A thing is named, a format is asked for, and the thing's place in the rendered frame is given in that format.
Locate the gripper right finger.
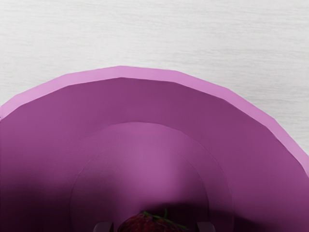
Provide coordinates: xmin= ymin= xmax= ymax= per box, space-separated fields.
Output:
xmin=194 ymin=221 xmax=216 ymax=232

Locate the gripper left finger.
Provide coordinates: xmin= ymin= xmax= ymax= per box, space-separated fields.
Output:
xmin=93 ymin=221 xmax=114 ymax=232

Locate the red strawberry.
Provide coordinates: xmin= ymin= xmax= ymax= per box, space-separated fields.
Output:
xmin=116 ymin=208 xmax=187 ymax=232

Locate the purple plate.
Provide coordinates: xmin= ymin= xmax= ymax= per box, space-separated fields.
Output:
xmin=0 ymin=65 xmax=309 ymax=232

